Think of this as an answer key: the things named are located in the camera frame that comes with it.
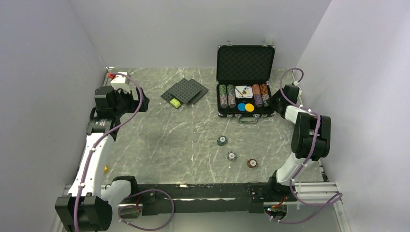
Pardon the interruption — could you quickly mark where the yellow dealer button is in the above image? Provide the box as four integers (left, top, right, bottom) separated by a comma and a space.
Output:
245, 103, 255, 112

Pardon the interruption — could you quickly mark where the purple chip stack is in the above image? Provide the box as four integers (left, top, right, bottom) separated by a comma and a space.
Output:
254, 94, 263, 108

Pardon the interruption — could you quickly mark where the black base frame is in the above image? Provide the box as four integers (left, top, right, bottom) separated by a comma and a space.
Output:
121, 182, 296, 216

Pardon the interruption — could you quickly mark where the dark green chip stack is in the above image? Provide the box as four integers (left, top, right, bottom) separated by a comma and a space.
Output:
226, 85, 235, 98

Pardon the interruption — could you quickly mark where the yellow-green dice block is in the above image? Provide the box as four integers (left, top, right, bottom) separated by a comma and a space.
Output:
170, 98, 181, 109

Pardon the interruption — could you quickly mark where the grey chip stack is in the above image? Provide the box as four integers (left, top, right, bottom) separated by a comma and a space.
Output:
220, 94, 228, 108

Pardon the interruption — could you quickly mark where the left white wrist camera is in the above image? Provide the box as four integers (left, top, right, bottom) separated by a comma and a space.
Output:
108, 72, 131, 94

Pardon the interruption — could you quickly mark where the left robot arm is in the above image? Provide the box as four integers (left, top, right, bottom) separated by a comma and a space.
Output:
55, 86, 149, 232

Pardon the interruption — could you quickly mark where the red chip stack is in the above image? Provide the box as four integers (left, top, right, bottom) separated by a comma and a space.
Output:
252, 84, 261, 95

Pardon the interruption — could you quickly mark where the dark foam pad top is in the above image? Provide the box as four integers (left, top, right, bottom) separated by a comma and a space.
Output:
161, 78, 199, 104

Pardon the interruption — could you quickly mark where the purple-grey chip stack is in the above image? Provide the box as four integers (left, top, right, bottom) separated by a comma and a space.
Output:
227, 95, 236, 108

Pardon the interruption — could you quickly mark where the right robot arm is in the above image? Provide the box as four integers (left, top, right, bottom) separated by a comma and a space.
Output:
266, 85, 331, 201

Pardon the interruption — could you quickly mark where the small chip stack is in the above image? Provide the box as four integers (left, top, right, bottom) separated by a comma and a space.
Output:
262, 94, 270, 107

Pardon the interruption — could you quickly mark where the blue dealer button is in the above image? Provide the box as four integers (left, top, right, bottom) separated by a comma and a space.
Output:
237, 103, 246, 112

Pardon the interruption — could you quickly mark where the playing cards deck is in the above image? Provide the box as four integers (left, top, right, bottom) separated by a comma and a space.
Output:
234, 86, 253, 99

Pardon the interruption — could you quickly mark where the black poker case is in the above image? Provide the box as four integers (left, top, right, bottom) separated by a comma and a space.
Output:
216, 45, 276, 119

